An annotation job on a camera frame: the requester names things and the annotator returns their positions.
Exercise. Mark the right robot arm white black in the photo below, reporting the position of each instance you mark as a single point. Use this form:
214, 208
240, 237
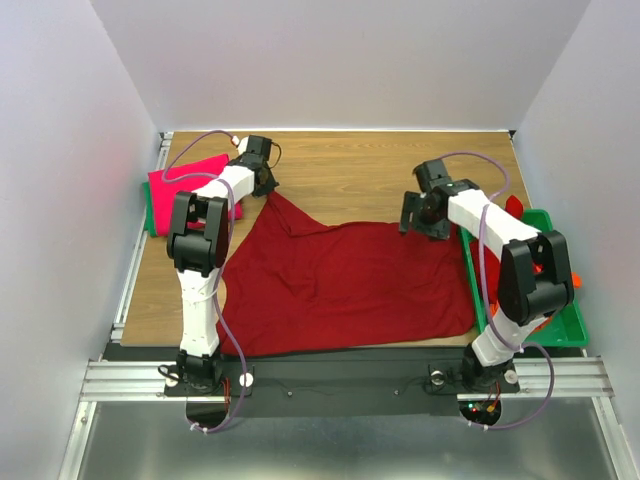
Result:
535, 277

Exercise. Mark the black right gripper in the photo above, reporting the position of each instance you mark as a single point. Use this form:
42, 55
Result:
414, 214

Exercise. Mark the folded green t-shirt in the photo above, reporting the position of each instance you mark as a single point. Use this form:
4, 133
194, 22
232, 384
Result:
149, 223

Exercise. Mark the folded pink t-shirt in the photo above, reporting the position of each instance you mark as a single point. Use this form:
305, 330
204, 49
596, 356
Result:
201, 197

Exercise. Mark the dark red t-shirt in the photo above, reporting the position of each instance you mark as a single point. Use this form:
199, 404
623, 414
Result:
297, 285

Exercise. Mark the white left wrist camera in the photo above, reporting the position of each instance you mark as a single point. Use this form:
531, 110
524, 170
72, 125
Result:
240, 144

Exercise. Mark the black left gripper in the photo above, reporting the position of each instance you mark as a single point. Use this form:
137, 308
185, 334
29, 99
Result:
268, 186

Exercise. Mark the green plastic bin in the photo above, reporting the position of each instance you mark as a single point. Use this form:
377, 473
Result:
564, 329

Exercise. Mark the aluminium frame rail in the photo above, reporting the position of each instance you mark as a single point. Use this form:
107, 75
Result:
577, 377

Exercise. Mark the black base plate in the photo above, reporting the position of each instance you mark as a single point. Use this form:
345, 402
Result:
439, 381

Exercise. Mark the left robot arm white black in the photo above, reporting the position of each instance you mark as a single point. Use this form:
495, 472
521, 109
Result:
199, 262

